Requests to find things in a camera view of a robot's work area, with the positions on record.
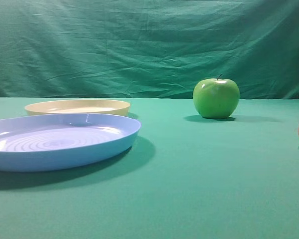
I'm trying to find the blue plastic plate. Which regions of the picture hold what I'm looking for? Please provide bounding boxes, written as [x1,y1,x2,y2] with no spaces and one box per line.
[0,113,141,172]

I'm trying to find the yellow plastic plate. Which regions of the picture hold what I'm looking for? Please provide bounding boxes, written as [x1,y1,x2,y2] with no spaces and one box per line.
[24,99,130,116]

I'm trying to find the green backdrop cloth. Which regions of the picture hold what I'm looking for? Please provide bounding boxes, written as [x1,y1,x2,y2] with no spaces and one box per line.
[0,0,299,99]

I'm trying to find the green apple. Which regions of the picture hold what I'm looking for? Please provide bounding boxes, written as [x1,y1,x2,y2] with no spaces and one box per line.
[193,76,240,119]

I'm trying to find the green table cloth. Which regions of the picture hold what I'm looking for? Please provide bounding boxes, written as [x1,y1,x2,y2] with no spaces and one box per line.
[0,99,299,239]

